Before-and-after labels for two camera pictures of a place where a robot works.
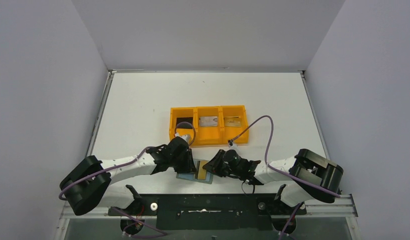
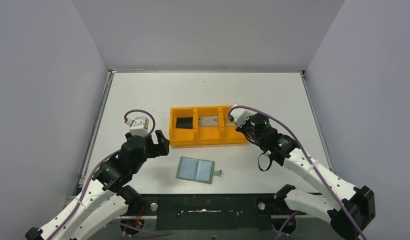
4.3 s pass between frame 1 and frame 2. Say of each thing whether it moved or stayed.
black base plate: stayed
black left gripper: moved
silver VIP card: stayed
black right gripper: moved
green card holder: stayed
